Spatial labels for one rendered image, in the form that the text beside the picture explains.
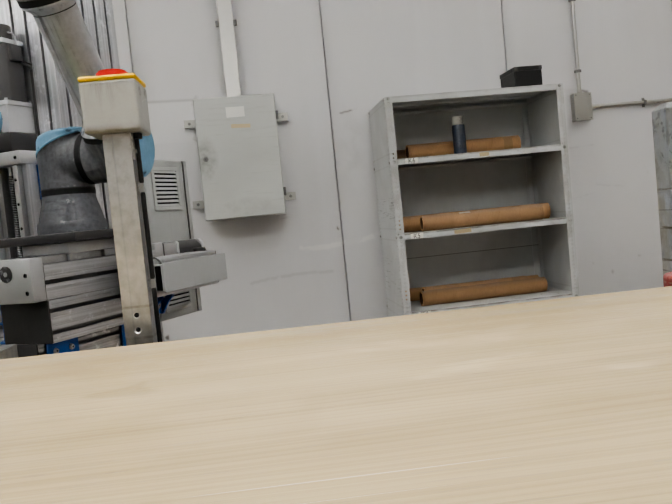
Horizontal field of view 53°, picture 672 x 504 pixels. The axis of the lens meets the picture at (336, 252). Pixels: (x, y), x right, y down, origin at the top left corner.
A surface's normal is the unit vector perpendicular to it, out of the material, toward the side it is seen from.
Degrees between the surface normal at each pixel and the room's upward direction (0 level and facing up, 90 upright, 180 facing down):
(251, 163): 90
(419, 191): 90
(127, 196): 90
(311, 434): 0
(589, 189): 90
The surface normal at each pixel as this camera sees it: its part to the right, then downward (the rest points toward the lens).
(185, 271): 0.92, -0.07
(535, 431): -0.10, -0.99
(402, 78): 0.12, 0.04
